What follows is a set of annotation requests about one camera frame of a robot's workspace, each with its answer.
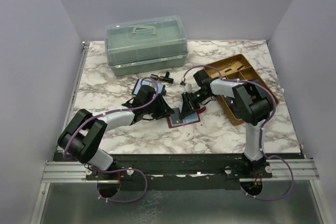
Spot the red card holder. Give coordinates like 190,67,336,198
166,106,206,129

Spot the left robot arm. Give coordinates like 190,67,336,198
57,85,174,170

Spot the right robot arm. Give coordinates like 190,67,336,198
179,69,276,173

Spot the smartphone with blue screen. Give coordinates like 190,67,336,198
132,79,166,96

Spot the black T-shaped pipe fitting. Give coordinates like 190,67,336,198
150,71,174,83

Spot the black tool in tray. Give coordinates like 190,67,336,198
228,100,240,119

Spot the brown woven tray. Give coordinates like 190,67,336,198
207,54,279,126

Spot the green plastic storage box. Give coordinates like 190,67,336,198
104,16,188,77

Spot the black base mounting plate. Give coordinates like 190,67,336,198
86,153,274,192

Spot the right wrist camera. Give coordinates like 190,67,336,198
180,81,192,92

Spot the aluminium rail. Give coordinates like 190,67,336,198
41,159,320,184

